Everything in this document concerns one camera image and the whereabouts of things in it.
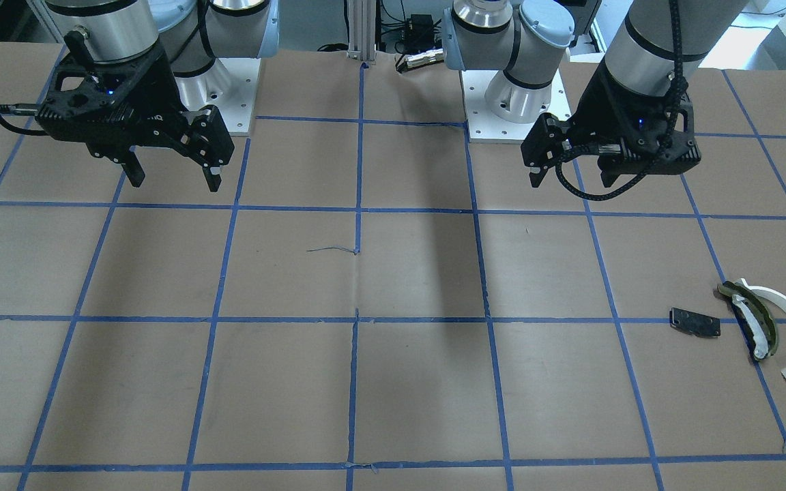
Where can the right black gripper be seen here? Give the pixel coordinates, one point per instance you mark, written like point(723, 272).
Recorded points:
point(159, 95)

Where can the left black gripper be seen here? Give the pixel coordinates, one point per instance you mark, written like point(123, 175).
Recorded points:
point(596, 102)

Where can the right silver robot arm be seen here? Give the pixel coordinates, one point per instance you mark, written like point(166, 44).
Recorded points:
point(193, 33)

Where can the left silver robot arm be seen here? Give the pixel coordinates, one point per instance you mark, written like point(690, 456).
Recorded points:
point(655, 51)

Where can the black flat plate part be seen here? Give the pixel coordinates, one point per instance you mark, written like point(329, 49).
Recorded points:
point(696, 324)

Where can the brown paper table cover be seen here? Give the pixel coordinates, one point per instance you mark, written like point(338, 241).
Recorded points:
point(374, 302)

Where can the olive curved brake shoe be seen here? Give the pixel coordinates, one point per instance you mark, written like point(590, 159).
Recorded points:
point(754, 318)

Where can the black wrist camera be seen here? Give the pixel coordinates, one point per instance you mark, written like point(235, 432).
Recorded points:
point(544, 141)

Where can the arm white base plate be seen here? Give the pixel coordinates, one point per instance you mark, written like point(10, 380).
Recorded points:
point(499, 112)
point(229, 102)

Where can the aluminium frame post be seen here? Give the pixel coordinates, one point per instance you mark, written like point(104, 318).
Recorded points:
point(361, 29)

